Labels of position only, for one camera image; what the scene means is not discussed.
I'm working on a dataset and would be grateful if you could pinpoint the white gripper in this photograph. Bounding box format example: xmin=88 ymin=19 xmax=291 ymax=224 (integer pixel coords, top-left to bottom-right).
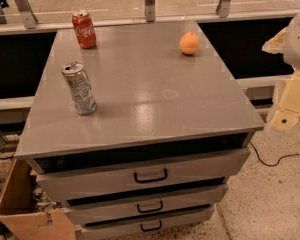
xmin=262 ymin=11 xmax=300 ymax=132

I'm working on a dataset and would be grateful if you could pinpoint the silver blue redbull can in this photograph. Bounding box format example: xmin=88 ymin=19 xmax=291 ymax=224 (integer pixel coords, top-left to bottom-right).
xmin=61 ymin=61 xmax=96 ymax=115

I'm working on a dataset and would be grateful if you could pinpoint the red coca-cola can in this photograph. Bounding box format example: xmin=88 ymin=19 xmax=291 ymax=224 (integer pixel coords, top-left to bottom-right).
xmin=72 ymin=10 xmax=96 ymax=49

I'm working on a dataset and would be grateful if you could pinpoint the orange fruit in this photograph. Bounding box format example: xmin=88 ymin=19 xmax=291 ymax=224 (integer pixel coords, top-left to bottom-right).
xmin=179 ymin=32 xmax=200 ymax=55

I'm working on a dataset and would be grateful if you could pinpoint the middle grey drawer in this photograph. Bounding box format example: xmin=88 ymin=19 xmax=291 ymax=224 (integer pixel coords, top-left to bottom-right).
xmin=65 ymin=184 xmax=228 ymax=225

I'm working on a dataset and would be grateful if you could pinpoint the grey drawer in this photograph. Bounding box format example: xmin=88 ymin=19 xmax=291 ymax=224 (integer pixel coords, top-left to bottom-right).
xmin=82 ymin=205 xmax=214 ymax=240
xmin=37 ymin=148 xmax=250 ymax=201
xmin=65 ymin=184 xmax=228 ymax=225

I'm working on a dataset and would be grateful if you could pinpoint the grey drawer cabinet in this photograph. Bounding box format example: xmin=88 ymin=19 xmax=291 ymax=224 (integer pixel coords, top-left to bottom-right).
xmin=14 ymin=20 xmax=266 ymax=240

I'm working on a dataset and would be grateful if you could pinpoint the bottom grey drawer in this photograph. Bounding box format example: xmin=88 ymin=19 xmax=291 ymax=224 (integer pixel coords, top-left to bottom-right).
xmin=82 ymin=205 xmax=214 ymax=240

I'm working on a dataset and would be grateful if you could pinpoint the top grey drawer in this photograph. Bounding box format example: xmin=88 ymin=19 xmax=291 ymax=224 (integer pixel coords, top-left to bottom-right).
xmin=37 ymin=148 xmax=250 ymax=201

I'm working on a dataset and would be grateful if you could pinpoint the cardboard box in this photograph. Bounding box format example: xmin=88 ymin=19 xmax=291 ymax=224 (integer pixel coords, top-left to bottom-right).
xmin=0 ymin=159 xmax=76 ymax=240

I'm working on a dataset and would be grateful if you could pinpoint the black floor cable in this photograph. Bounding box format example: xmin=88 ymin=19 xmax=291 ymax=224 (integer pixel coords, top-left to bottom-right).
xmin=249 ymin=141 xmax=300 ymax=168

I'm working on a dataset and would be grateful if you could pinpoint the metal window railing frame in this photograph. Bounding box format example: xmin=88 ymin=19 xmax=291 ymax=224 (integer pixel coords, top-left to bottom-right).
xmin=0 ymin=0 xmax=300 ymax=35

